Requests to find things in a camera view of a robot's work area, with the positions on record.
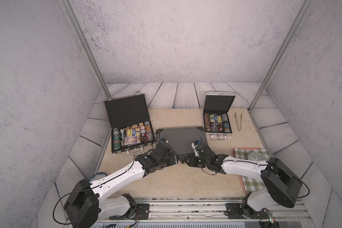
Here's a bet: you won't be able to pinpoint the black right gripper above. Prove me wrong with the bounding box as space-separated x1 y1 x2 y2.
183 153 210 168

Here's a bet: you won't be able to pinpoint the black poker case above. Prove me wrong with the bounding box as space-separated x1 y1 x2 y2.
104 94 155 155
155 127 208 167

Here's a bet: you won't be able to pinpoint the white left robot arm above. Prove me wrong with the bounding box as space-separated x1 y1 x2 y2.
64 140 178 228

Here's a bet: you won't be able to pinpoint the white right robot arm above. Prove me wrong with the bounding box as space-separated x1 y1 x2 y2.
189 141 303 218

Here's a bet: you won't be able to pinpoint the small silver poker case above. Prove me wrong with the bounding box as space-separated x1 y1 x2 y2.
203 92 236 141

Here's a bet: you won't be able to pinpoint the green all-in triangle button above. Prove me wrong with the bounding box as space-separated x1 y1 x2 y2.
139 134 148 143

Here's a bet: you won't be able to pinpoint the orange blue chip stack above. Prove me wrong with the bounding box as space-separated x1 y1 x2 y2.
144 121 153 142

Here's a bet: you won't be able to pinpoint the purple playing card box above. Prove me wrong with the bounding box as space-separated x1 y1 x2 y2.
124 136 138 146

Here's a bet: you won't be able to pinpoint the Texas Hold'em card box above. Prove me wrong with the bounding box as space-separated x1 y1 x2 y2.
126 128 141 137

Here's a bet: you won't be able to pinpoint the wooden tongs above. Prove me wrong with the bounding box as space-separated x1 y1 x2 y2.
235 112 243 132

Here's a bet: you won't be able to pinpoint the silver trophy cup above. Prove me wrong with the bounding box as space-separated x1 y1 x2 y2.
119 129 126 141

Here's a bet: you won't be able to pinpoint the green checkered cloth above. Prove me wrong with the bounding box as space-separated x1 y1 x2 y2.
233 148 272 194

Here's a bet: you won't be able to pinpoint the blue patterned bowl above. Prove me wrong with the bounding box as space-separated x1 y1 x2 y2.
89 172 108 182

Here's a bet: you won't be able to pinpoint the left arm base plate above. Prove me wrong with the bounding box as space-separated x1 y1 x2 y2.
109 203 150 220

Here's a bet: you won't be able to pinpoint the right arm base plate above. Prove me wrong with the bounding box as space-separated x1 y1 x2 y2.
224 203 268 219

